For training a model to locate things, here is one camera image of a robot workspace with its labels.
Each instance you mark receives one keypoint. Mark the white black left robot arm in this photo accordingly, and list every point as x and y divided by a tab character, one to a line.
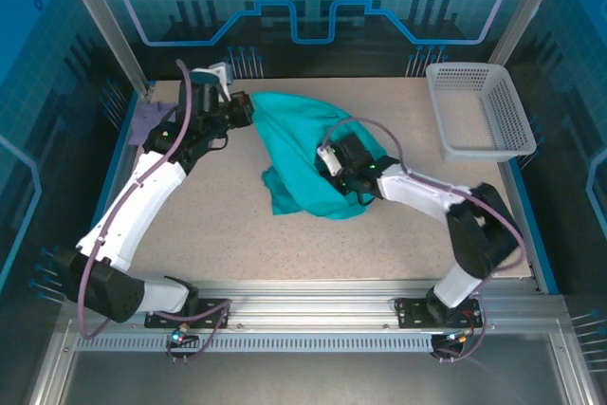
137	206

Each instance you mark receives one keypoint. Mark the aluminium frame post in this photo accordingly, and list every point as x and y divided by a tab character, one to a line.
526	11
102	25

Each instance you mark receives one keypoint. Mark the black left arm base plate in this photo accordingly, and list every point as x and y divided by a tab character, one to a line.
213	312

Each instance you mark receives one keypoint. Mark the folded purple t-shirt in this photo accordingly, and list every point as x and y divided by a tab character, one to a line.
142	120

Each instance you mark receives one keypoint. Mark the white perforated plastic basket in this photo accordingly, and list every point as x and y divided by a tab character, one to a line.
474	149

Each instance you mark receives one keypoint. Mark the aluminium mounting rail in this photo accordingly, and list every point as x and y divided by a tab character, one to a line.
308	305

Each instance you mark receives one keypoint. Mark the teal t-shirt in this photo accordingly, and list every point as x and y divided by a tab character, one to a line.
294	139

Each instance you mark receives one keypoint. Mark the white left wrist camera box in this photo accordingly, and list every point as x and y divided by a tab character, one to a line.
213	74

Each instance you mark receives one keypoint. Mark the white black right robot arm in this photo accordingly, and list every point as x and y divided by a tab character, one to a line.
417	191

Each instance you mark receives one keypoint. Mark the small lit connector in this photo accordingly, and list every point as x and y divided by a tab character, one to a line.
178	337
455	337

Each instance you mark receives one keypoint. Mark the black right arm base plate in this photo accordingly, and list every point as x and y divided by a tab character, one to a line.
412	312

